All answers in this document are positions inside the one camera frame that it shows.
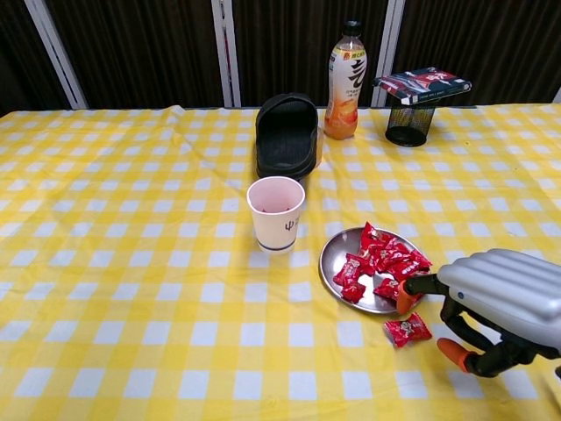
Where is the orange drink plastic bottle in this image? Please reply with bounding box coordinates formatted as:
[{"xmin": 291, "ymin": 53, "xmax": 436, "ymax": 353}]
[{"xmin": 323, "ymin": 20, "xmax": 369, "ymax": 140}]

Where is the round metal plate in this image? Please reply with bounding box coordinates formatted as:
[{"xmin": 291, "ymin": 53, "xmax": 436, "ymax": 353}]
[{"xmin": 318, "ymin": 226, "xmax": 433, "ymax": 315}]

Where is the black rubber slipper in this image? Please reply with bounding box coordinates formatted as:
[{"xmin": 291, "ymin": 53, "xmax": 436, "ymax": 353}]
[{"xmin": 254, "ymin": 91, "xmax": 320, "ymax": 180}]

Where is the red black book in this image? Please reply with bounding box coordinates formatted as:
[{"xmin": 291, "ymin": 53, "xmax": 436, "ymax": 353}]
[{"xmin": 372, "ymin": 66, "xmax": 473, "ymax": 106}]

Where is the white paper cup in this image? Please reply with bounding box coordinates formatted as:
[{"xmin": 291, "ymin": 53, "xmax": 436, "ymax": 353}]
[{"xmin": 245, "ymin": 175, "xmax": 307, "ymax": 254}]

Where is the black mesh pen holder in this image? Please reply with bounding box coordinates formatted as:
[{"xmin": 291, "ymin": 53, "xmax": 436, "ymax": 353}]
[{"xmin": 384, "ymin": 101, "xmax": 437, "ymax": 148}]

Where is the red candy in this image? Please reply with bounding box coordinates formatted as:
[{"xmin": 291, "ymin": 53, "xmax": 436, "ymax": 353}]
[
  {"xmin": 331, "ymin": 253, "xmax": 366, "ymax": 288},
  {"xmin": 371, "ymin": 236, "xmax": 411, "ymax": 271},
  {"xmin": 383, "ymin": 311, "xmax": 434, "ymax": 349},
  {"xmin": 373, "ymin": 277, "xmax": 402, "ymax": 308},
  {"xmin": 340, "ymin": 282, "xmax": 368, "ymax": 305},
  {"xmin": 359, "ymin": 221, "xmax": 383, "ymax": 252},
  {"xmin": 394, "ymin": 248, "xmax": 434, "ymax": 275}
]

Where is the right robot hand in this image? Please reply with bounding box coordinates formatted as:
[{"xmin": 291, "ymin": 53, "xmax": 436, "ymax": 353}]
[{"xmin": 395, "ymin": 248, "xmax": 561, "ymax": 379}]

